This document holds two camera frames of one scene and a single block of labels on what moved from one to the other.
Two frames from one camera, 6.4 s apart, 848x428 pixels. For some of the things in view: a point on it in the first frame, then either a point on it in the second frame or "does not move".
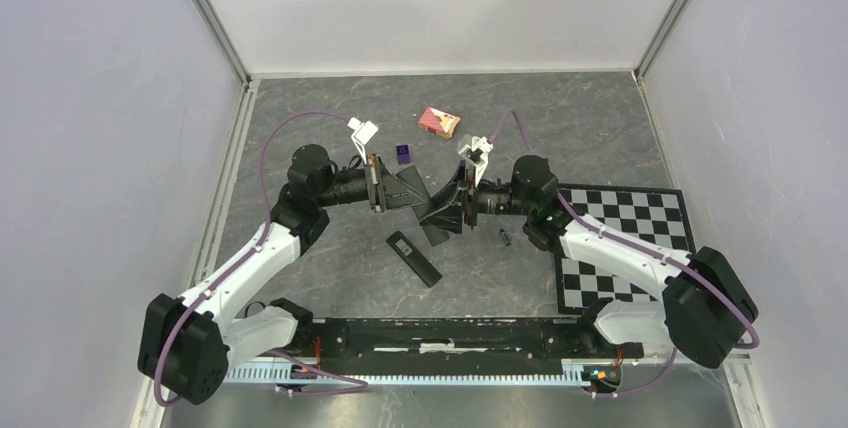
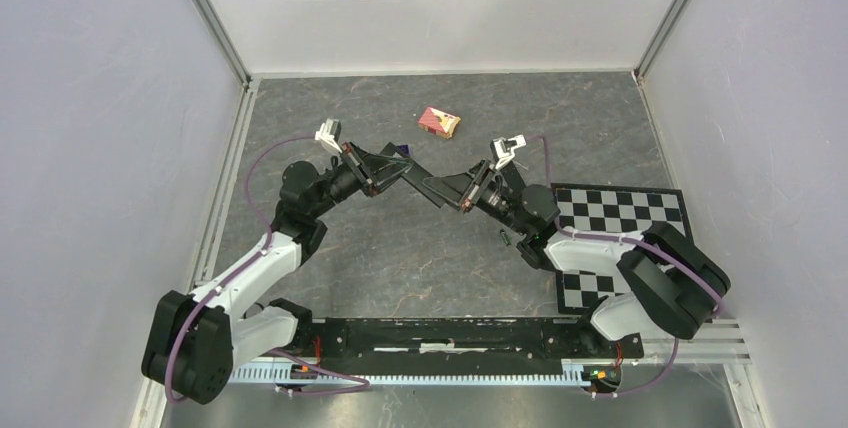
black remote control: [413, 177] -> [415, 176]
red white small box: [438, 122] does not move
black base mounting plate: [455, 347] does not move
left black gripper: [395, 199] -> [370, 179]
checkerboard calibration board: [655, 214] does not move
